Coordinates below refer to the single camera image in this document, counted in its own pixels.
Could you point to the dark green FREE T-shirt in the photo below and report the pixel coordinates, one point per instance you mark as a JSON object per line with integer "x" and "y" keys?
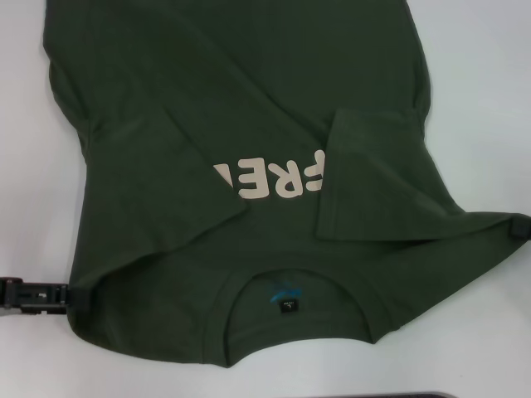
{"x": 232, "y": 83}

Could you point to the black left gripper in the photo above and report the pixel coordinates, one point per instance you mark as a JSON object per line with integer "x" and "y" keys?
{"x": 33, "y": 296}

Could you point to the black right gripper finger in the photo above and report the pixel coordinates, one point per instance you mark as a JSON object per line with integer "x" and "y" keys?
{"x": 521, "y": 229}

